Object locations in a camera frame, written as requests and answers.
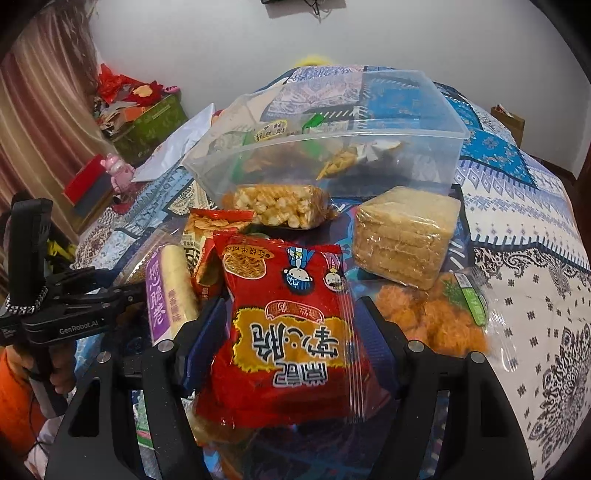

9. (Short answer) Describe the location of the red noodle snack packet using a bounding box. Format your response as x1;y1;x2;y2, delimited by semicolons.
194;231;393;428

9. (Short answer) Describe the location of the striped curtain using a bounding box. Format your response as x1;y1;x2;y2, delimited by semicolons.
0;0;100;241

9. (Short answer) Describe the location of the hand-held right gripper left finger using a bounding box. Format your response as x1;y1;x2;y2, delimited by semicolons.
44;295;232;480

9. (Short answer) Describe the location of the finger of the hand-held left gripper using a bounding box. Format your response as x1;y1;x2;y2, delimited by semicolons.
100;294;156;334
68;269;149;302

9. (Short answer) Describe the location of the white plastic bag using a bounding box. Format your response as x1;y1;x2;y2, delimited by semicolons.
134;104;218;182

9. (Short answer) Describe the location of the puffed rice bar packet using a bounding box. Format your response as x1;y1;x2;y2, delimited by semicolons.
222;184;338;230

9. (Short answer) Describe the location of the person's left hand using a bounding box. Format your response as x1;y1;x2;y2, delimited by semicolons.
52;344;79;396

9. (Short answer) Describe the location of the orange chip packet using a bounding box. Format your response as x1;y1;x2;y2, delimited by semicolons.
181;208;257;301

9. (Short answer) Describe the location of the yellow chip packet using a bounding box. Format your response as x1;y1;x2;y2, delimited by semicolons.
316;138;409;182

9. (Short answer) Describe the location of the pile of red clutter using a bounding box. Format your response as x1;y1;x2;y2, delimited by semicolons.
92;65;181;139

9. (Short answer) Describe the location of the green storage box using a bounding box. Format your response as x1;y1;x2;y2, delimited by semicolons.
113;95;188;167

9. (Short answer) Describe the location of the pink plush toy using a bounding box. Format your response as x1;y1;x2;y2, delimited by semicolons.
102;154;137;190

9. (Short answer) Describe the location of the purple egg roll packet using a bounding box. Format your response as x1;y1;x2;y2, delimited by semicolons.
145;244;200;347

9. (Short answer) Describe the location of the brown paper bag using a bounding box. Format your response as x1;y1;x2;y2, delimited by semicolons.
490;105;526;148

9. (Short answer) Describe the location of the square biscuit packet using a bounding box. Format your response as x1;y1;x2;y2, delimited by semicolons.
352;186;462;291

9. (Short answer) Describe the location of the orange fried balls packet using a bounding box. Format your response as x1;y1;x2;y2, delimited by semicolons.
374;268;518;361

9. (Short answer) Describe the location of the green white snack packet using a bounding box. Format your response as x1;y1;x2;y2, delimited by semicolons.
252;113;326;141

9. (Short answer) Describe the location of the clear plastic container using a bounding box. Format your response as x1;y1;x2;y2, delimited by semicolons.
182;69;472;204

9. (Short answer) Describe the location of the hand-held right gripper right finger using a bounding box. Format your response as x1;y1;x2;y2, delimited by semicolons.
355;295;532;480

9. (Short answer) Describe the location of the red box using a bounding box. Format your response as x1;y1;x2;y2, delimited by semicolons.
62;154;116;217

